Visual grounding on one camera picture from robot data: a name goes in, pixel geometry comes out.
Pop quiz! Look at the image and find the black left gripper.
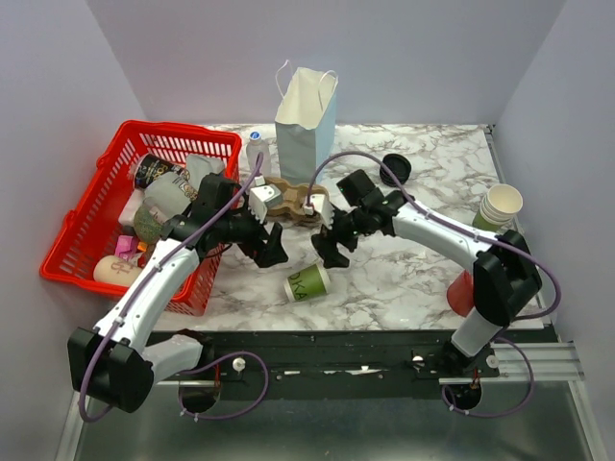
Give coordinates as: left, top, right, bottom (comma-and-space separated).
217, 198, 289, 268

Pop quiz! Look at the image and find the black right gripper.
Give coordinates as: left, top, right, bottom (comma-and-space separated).
315, 202, 370, 268

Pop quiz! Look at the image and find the green paper cup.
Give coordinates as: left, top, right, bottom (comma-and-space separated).
283, 263, 331, 303

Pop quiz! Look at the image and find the brown pulp cup carrier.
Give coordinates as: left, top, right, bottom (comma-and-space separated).
265, 177, 320, 226

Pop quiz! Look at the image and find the light blue paper bag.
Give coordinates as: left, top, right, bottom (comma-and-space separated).
275, 61, 339, 184

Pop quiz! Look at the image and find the stack of green paper cups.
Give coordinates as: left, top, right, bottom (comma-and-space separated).
472, 183, 524, 231

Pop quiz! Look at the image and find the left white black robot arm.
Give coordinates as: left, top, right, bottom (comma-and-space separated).
67, 174, 288, 413

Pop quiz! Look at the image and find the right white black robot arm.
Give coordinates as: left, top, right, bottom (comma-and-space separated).
304, 170, 542, 376

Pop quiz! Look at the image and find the clear plastic water bottle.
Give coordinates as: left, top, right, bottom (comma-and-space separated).
246, 132, 271, 177

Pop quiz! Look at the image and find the grey crumpled bag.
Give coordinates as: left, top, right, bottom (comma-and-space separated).
185, 155, 226, 188

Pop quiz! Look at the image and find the stack of black lids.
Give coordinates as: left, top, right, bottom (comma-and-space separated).
379, 154, 412, 187

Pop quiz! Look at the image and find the grey printed pouch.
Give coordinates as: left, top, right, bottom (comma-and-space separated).
144, 172, 198, 215

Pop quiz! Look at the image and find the green round pouch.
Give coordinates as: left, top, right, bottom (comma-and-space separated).
134, 203, 169, 245

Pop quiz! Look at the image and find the pink small box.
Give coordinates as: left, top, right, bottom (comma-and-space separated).
114, 235, 139, 260

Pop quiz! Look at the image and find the black snack can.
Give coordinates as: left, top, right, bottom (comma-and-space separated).
131, 154, 186, 190

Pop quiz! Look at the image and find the red cup holder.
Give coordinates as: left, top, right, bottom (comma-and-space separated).
446, 271, 475, 317

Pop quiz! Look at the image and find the beige round bun toy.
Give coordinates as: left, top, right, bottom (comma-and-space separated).
93, 255, 142, 287

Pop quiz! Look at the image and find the red plastic basket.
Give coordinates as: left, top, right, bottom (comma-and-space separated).
39, 120, 242, 301

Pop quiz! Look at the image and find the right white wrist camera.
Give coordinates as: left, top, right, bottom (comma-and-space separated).
303, 194, 333, 230

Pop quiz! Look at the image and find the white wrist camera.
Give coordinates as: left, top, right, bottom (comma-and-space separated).
303, 194, 333, 230
248, 184, 283, 224

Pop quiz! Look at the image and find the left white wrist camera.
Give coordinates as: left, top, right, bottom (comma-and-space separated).
248, 184, 283, 224

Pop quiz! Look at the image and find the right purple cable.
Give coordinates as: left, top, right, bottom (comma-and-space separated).
307, 151, 563, 419

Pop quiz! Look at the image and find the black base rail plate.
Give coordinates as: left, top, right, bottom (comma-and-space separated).
95, 328, 563, 404

